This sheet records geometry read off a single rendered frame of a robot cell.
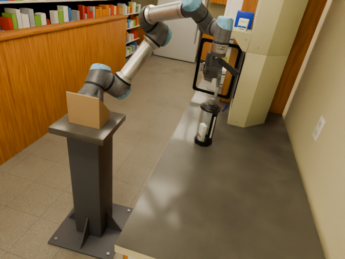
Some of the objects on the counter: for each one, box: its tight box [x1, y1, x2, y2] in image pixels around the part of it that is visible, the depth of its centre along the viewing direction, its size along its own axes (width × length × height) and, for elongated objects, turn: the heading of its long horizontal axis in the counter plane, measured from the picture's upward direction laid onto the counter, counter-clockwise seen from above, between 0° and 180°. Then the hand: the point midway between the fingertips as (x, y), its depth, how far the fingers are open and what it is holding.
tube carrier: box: [196, 102, 221, 142], centre depth 134 cm, size 11×11×21 cm
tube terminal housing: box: [227, 0, 309, 127], centre depth 155 cm, size 25×32×77 cm
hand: (213, 93), depth 125 cm, fingers open, 14 cm apart
